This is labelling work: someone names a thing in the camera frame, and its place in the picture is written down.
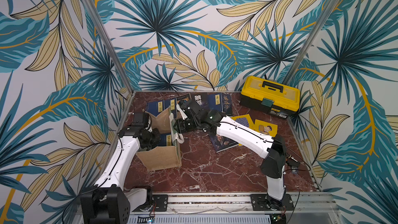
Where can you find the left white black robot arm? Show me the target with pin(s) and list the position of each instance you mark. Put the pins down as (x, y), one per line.
(106, 203)

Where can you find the brown cover book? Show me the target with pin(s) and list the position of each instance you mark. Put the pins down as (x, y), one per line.
(183, 97)

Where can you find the yellow black toolbox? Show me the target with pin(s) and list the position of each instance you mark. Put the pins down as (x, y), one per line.
(270, 97)

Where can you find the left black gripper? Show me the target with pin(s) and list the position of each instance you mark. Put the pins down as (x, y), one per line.
(157, 139)

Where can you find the blue book far left back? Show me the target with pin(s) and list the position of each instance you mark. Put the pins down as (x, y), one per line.
(156, 107)

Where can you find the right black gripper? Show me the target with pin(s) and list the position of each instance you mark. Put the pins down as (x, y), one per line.
(183, 124)

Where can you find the blue book back right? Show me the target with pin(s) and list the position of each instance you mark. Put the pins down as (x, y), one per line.
(215, 102)

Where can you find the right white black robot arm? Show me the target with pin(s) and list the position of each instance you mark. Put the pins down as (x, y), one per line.
(272, 150)

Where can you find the dark blue Guiguzi book back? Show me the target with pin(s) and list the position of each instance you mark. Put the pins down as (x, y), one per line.
(227, 104)

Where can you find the yellow book blue hair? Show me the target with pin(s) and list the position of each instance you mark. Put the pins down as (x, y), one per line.
(245, 120)

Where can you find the dark wolf title book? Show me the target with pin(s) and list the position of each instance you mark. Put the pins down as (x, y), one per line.
(202, 99)

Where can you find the old man portrait book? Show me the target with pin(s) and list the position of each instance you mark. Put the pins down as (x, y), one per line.
(221, 143)

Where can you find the aluminium front rail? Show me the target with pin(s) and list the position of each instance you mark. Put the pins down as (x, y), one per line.
(239, 208)

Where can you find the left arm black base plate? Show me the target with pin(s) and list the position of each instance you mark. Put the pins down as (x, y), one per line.
(160, 202)

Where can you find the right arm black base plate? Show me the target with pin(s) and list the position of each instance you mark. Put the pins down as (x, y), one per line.
(258, 201)

